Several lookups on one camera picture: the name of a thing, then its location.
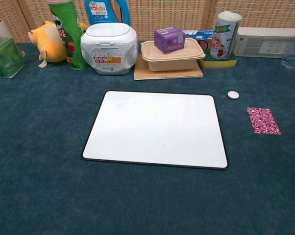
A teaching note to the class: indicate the beige lidded lunch box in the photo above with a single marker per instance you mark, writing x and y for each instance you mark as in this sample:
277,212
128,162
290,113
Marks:
172,61

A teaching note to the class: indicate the blue white toothpaste box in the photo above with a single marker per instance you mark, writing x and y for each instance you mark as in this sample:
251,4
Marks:
199,34

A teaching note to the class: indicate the yellow plush toy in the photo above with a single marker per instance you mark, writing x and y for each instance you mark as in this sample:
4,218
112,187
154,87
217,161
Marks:
49,44

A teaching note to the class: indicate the brown cardboard sheet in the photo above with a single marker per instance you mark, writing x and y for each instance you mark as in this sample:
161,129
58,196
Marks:
142,73

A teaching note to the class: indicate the white green snack can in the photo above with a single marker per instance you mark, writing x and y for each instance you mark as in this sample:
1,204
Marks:
223,36

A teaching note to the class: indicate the cardboard tube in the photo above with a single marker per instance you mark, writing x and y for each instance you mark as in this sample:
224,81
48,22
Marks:
0,28

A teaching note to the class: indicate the woven rattan folding screen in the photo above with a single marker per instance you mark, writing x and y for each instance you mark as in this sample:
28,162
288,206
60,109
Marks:
162,14

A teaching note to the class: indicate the teal carpet table cover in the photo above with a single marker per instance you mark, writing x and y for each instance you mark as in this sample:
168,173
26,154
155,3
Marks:
39,147

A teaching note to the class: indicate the green Pringles can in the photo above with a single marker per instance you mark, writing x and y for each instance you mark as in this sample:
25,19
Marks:
72,41

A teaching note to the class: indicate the blue cookie box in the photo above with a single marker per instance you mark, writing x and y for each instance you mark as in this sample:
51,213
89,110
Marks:
204,44

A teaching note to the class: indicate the clear plastic water bottle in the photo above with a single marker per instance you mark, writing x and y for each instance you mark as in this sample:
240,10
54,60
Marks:
293,58

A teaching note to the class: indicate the green tea bag box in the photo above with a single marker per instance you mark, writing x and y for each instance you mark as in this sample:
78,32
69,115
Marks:
5,58

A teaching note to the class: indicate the white wet wipes tub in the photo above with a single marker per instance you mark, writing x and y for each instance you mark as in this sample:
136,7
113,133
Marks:
108,46

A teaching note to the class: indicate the white rectangular board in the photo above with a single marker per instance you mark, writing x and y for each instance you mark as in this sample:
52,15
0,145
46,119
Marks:
152,129

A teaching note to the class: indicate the small white round cap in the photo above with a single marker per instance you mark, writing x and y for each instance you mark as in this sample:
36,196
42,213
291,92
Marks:
233,95

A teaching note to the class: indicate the purple carton box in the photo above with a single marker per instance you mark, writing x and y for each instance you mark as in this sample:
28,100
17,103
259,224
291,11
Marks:
169,39

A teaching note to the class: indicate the blue detergent pump bottle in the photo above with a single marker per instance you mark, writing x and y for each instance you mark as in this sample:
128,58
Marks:
101,12

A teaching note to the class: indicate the white power strip box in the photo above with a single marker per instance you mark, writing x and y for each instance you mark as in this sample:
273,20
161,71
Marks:
257,41

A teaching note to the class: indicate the yellow green sponge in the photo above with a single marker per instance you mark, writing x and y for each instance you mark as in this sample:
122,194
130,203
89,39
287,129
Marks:
218,63

